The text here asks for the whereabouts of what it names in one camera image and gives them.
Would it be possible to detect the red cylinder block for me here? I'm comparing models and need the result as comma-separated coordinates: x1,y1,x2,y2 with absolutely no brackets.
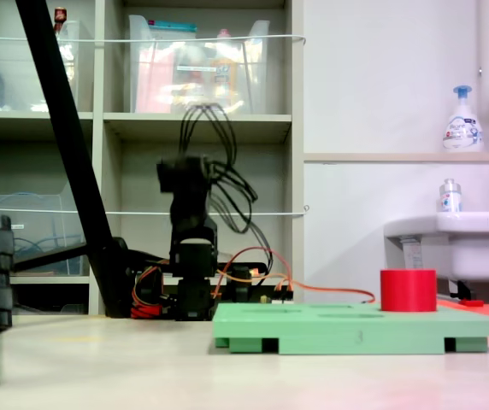
380,268,438,313

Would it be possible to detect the beige shelf unit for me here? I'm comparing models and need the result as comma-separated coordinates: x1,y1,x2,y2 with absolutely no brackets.
0,0,306,317

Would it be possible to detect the large clear plastic bin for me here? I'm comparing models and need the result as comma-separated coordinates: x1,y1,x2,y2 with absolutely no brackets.
127,15,271,115

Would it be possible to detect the orange-labelled bottle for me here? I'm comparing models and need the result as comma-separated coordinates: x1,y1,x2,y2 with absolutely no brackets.
210,28,240,114

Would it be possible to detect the black clamp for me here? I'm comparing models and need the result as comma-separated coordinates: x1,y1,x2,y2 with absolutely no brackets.
226,263,256,303

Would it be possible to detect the thick black tripod leg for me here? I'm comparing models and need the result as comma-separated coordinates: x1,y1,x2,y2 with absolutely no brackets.
15,0,133,319

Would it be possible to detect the blue-topped packet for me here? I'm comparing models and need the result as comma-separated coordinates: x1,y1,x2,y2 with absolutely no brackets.
147,19,198,40

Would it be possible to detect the small circuit board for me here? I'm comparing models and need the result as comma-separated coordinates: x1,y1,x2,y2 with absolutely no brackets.
260,293,295,306

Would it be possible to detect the thin black tripod strut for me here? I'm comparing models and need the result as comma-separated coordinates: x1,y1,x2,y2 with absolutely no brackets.
11,242,90,274

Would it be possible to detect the red-capped bottle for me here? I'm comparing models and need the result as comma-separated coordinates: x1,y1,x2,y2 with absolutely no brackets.
52,6,77,82

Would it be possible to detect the green board with shaped holes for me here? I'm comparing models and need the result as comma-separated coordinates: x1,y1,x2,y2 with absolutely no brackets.
212,302,489,355

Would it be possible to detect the small silver-capped bottle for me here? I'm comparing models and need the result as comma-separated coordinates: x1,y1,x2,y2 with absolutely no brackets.
437,178,463,214

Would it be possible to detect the white soap pump bottle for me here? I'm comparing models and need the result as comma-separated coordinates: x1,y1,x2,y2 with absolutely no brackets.
442,85,485,154

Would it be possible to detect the white sink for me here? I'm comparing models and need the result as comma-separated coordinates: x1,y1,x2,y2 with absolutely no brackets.
383,211,489,284

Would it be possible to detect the black wire bundle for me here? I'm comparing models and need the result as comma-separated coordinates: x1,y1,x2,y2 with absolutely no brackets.
179,103,274,277

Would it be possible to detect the white cord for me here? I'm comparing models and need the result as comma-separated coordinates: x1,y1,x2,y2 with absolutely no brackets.
0,204,311,218
0,33,307,46

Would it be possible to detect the red wire bundle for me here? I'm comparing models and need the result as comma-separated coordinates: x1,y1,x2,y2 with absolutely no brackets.
130,300,162,319

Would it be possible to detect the clear box with blue cables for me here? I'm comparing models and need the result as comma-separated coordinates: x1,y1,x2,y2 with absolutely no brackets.
0,193,88,274

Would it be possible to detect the orange cable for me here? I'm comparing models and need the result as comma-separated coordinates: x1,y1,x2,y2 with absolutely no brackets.
213,246,376,305

